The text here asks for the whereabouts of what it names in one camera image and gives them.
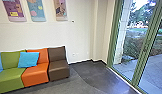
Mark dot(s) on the brown sofa seat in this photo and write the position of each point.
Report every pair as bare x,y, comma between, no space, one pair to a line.
58,70

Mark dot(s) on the white outdoor pillar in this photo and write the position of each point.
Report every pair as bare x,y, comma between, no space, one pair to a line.
123,33

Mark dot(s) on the blue cushion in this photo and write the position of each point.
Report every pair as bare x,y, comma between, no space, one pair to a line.
28,59

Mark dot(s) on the green outdoor hedge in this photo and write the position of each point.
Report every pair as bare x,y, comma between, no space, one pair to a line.
143,43

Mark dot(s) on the green sofa seat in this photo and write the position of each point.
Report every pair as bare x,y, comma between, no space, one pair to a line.
10,78

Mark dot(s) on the white wall outlet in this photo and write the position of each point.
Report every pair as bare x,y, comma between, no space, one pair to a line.
74,54

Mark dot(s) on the green framed glass wall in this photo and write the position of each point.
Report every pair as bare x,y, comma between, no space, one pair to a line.
114,33

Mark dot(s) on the wall poster pink brown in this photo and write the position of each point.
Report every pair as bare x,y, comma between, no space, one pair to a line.
60,9

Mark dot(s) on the wall poster light blue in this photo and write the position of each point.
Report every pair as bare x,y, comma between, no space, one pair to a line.
36,9

